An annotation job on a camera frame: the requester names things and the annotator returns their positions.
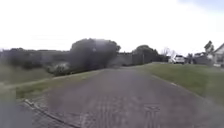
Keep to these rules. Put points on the grass verge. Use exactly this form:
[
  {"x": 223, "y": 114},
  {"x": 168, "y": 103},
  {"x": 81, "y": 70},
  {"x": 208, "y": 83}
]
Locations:
[
  {"x": 196, "y": 77},
  {"x": 23, "y": 83}
]

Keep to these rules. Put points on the large dark tree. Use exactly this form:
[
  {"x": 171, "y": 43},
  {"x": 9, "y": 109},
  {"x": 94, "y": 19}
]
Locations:
[{"x": 91, "y": 53}]

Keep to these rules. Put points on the dark bushes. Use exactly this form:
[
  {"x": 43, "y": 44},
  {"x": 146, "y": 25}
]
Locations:
[{"x": 23, "y": 57}]

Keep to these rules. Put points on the red brick path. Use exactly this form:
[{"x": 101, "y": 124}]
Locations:
[{"x": 123, "y": 93}]

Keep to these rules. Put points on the grey kerb strip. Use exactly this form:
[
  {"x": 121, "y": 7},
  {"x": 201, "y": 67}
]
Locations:
[{"x": 46, "y": 113}]

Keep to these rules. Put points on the long fence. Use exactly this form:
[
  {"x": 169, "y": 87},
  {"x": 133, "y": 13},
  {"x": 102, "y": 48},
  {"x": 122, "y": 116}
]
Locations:
[{"x": 125, "y": 59}]

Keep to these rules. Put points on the white car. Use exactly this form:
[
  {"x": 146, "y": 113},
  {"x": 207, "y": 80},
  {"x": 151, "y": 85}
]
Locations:
[{"x": 178, "y": 59}]

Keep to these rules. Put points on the white house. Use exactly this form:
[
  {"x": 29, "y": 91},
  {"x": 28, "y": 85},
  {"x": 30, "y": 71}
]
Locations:
[{"x": 218, "y": 55}]

